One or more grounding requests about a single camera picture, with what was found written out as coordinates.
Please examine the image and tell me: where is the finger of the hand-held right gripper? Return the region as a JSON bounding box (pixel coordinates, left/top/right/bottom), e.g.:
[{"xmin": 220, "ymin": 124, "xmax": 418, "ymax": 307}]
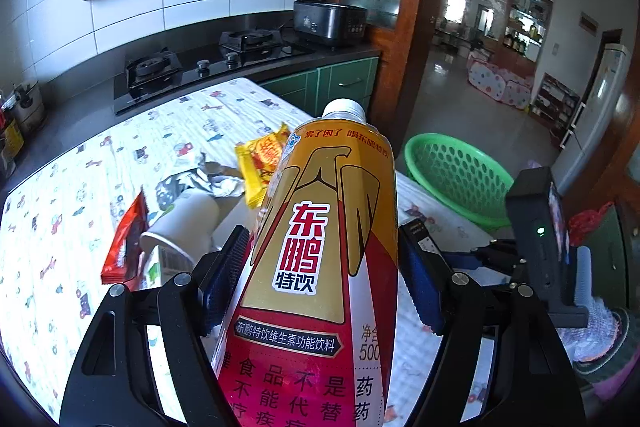
[
  {"xmin": 442, "ymin": 253, "xmax": 526, "ymax": 280},
  {"xmin": 401, "ymin": 218, "xmax": 519, "ymax": 261}
]

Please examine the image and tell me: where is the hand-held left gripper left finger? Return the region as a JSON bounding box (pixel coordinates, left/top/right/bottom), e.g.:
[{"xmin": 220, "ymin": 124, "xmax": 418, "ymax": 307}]
[{"xmin": 59, "ymin": 225, "xmax": 251, "ymax": 427}]

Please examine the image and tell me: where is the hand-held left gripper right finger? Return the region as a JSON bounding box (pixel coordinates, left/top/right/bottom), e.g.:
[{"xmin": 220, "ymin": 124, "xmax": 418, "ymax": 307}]
[{"xmin": 397, "ymin": 229, "xmax": 588, "ymax": 427}]

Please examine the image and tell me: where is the white milk carton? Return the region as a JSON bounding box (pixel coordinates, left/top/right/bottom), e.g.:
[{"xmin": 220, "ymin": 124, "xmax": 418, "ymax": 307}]
[{"xmin": 145, "ymin": 197, "xmax": 251, "ymax": 288}]

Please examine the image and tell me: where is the white paper cup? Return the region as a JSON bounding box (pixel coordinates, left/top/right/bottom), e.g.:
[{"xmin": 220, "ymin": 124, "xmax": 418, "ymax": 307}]
[{"xmin": 139, "ymin": 192, "xmax": 219, "ymax": 265}]

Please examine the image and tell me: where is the green plastic basket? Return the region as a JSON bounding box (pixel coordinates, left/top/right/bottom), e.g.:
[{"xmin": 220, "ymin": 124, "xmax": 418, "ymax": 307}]
[{"xmin": 404, "ymin": 133, "xmax": 516, "ymax": 230}]

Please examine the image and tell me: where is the silver foil wrapper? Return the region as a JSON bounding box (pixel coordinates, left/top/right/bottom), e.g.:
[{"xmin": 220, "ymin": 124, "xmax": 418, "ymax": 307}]
[{"xmin": 155, "ymin": 151, "xmax": 246, "ymax": 210}]

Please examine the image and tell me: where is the gold red label drink bottle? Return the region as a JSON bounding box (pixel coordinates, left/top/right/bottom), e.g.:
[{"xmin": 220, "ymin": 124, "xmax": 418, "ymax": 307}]
[{"xmin": 210, "ymin": 98, "xmax": 401, "ymax": 427}]

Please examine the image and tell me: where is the red snack packet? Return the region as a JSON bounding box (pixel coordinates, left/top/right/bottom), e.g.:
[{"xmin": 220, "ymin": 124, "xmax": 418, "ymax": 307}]
[{"xmin": 101, "ymin": 189, "xmax": 151, "ymax": 285}]

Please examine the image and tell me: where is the yellow snack packet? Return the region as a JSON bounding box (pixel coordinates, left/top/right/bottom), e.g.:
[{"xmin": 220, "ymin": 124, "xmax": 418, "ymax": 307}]
[{"xmin": 235, "ymin": 122, "xmax": 293, "ymax": 209}]

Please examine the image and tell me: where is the person's right hand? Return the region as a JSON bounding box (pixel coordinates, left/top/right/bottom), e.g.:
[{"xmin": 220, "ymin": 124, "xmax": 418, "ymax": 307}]
[{"xmin": 560, "ymin": 296, "xmax": 633, "ymax": 363}]

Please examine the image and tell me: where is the red plastic bag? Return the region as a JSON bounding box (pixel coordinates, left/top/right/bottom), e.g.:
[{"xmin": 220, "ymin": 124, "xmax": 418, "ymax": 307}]
[{"xmin": 567, "ymin": 201, "xmax": 615, "ymax": 248}]

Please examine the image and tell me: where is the dark storage shelf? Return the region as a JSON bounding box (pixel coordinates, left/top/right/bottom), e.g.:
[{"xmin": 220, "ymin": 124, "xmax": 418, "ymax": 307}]
[{"xmin": 530, "ymin": 73, "xmax": 581, "ymax": 142}]

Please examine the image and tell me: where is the white refrigerator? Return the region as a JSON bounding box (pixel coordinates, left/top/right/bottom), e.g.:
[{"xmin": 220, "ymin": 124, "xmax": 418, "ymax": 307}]
[{"xmin": 552, "ymin": 43, "xmax": 632, "ymax": 195}]

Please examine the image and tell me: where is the polka dot play tent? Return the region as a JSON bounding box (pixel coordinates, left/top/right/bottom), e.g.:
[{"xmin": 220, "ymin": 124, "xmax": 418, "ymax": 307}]
[{"xmin": 466, "ymin": 59, "xmax": 535, "ymax": 110}]

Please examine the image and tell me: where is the green kitchen cabinet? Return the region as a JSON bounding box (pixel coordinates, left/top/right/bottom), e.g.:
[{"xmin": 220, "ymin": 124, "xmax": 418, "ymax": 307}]
[{"xmin": 260, "ymin": 54, "xmax": 383, "ymax": 118}]

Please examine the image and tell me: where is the wooden display cabinet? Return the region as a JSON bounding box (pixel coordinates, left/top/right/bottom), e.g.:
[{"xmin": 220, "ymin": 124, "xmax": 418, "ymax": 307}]
[{"xmin": 502, "ymin": 0, "xmax": 553, "ymax": 62}]

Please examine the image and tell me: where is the black gas stove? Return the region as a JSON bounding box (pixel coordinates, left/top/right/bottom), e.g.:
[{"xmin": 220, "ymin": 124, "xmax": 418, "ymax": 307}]
[{"xmin": 112, "ymin": 29, "xmax": 316, "ymax": 115}]

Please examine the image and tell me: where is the wooden glass door cabinet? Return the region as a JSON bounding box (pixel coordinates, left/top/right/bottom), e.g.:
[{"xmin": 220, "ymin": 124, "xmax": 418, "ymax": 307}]
[{"xmin": 317, "ymin": 0, "xmax": 453, "ymax": 128}]

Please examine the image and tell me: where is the yellow label condiment bottle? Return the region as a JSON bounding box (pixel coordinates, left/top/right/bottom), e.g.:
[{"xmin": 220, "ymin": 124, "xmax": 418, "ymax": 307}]
[{"xmin": 0, "ymin": 117, "xmax": 26, "ymax": 164}]

